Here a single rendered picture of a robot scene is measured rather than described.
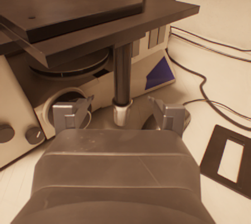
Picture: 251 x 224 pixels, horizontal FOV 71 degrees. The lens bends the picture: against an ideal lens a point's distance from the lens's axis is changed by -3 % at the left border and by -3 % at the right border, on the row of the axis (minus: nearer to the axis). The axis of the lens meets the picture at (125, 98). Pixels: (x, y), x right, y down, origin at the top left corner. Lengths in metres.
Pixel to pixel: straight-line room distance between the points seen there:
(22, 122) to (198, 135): 0.28
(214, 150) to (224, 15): 0.52
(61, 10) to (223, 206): 0.29
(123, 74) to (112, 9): 0.10
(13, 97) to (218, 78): 0.44
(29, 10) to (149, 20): 0.11
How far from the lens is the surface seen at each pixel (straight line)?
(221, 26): 0.75
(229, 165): 0.32
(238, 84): 0.51
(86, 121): 0.28
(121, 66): 0.24
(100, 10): 0.17
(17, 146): 0.30
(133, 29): 0.17
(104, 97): 0.34
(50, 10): 0.18
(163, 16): 0.20
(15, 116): 0.27
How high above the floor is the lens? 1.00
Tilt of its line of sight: 40 degrees down
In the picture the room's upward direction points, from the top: 1 degrees clockwise
